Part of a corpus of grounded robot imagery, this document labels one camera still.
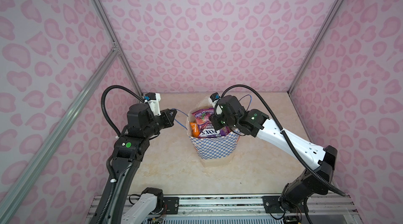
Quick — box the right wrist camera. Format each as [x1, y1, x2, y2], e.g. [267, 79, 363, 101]
[208, 92, 220, 107]

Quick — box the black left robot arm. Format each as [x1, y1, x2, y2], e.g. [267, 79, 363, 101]
[90, 103, 177, 224]

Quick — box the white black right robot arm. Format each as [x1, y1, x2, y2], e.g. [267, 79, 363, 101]
[208, 93, 338, 211]

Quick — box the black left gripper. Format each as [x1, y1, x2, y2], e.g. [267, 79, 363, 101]
[143, 107, 176, 139]

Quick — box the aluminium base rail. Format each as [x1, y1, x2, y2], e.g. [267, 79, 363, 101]
[84, 194, 363, 224]

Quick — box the small orange snack packet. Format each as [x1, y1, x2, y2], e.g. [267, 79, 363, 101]
[190, 122, 200, 138]

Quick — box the purple Fox's candy bag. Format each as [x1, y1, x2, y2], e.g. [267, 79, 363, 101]
[192, 108, 229, 139]

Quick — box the aluminium corner frame post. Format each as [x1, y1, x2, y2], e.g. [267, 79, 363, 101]
[90, 0, 143, 95]

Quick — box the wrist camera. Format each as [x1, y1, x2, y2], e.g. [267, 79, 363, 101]
[208, 92, 220, 107]
[144, 92, 161, 116]

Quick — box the blue checkered paper bag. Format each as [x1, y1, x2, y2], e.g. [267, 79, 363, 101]
[181, 96, 242, 168]

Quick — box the black corrugated left cable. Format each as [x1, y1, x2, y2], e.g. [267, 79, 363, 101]
[100, 85, 145, 137]

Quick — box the right aluminium corner post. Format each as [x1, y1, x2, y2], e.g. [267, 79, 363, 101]
[288, 0, 346, 97]

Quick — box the diagonal aluminium frame bar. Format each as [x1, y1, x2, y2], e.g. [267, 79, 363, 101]
[0, 47, 120, 215]

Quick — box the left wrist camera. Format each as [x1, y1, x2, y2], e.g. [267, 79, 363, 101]
[144, 92, 161, 116]

